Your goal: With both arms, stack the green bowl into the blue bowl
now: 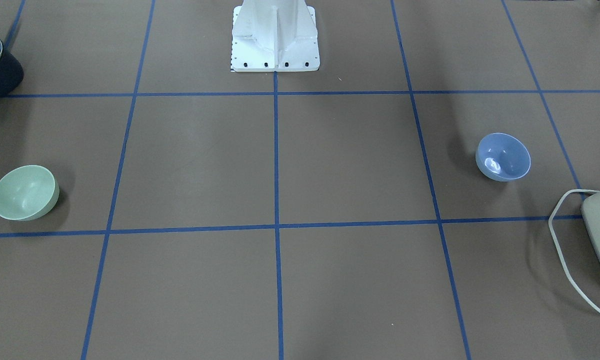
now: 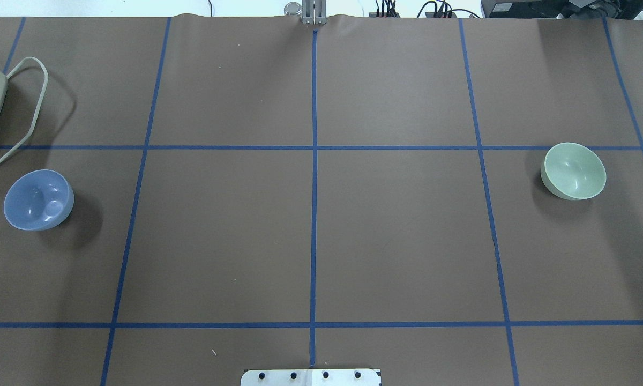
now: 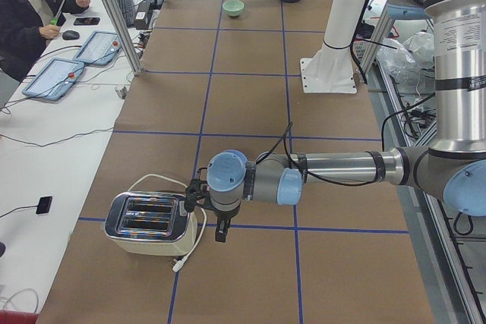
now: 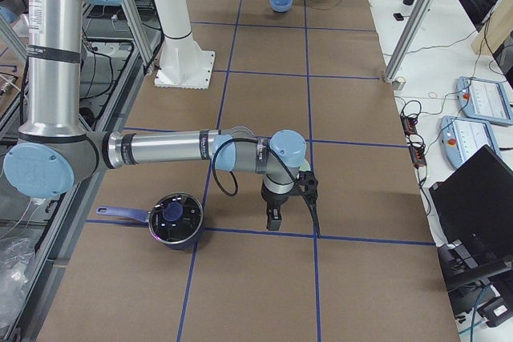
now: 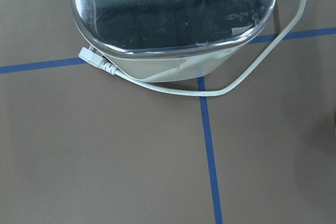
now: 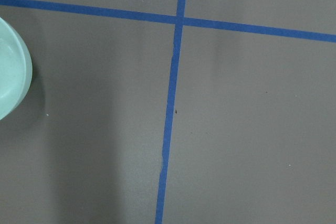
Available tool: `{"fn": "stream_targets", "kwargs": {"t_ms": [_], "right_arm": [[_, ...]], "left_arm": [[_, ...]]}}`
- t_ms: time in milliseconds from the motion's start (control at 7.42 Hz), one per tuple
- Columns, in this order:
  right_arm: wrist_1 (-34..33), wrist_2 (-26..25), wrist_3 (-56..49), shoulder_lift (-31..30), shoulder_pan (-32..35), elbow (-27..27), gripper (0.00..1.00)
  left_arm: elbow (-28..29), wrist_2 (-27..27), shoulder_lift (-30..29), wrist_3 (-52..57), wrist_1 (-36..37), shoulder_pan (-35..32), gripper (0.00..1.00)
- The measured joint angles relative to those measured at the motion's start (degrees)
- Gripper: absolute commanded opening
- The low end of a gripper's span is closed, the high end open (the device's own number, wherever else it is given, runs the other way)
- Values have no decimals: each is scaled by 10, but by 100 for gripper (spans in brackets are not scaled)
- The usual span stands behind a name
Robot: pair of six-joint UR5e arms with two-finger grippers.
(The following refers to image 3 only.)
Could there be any aluminium frame post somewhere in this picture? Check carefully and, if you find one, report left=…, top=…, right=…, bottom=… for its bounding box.
left=102, top=0, right=142, bottom=76

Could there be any person in black jacket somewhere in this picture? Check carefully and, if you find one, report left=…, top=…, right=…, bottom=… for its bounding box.
left=1, top=0, right=90, bottom=82

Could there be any far blue teach pendant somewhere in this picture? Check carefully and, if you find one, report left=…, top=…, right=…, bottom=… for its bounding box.
left=73, top=31, right=121, bottom=66

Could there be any black smartphone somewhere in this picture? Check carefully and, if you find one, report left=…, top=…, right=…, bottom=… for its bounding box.
left=74, top=17, right=100, bottom=26

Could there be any green bowl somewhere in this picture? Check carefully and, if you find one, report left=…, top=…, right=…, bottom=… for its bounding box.
left=222, top=0, right=245, bottom=17

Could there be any near blue teach pendant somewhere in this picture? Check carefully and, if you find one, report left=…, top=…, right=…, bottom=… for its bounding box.
left=22, top=58, right=85, bottom=101

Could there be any black computer mouse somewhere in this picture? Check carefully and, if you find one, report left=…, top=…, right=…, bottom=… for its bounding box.
left=62, top=30, right=80, bottom=40

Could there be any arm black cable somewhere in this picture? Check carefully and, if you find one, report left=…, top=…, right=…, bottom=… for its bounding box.
left=256, top=121, right=380, bottom=185

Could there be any blue teach pendant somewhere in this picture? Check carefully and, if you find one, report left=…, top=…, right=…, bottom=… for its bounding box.
left=73, top=31, right=121, bottom=66
left=22, top=58, right=85, bottom=101

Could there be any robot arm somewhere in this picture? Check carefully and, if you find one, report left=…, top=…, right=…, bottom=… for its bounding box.
left=204, top=0, right=485, bottom=242

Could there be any small black square device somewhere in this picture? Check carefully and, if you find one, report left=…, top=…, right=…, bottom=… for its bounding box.
left=36, top=196, right=52, bottom=215

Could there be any black keyboard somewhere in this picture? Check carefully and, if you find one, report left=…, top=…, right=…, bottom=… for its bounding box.
left=116, top=0, right=135, bottom=27

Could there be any clear plastic bag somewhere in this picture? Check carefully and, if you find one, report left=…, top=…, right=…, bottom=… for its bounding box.
left=376, top=31, right=435, bottom=86

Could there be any cream and chrome toaster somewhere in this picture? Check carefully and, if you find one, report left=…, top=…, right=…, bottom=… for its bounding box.
left=104, top=191, right=197, bottom=256

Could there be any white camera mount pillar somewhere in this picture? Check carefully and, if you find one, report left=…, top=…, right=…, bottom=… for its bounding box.
left=300, top=0, right=368, bottom=94

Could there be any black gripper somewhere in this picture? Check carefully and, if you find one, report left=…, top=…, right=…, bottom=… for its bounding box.
left=214, top=208, right=238, bottom=243

